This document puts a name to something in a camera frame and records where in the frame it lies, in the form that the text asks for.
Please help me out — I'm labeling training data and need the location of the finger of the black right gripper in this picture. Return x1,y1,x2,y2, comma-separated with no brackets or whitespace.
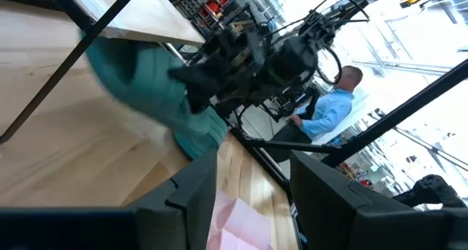
167,58,224,94
186,84,221,115

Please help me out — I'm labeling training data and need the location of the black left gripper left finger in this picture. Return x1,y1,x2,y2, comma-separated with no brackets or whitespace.
0,149,219,250

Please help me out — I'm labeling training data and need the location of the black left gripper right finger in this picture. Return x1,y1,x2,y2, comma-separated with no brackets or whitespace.
290,151,468,250

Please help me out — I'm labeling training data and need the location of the green rubber slide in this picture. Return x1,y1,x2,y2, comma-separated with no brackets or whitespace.
83,36,191,132
173,105,230,160

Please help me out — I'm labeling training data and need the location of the pink rubber slide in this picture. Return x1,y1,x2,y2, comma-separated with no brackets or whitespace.
206,227,260,250
211,189,273,249

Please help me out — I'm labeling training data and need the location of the wooden shelf with black frame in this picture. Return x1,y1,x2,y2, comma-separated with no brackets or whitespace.
0,0,206,145

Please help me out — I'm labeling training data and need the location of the red parts bin rack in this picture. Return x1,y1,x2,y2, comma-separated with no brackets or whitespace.
175,0,235,28

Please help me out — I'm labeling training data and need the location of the person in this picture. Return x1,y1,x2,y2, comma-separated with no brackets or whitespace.
266,65,364,164

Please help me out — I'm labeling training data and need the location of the black aluminium table frame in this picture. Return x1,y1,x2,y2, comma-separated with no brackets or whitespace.
228,58,468,250

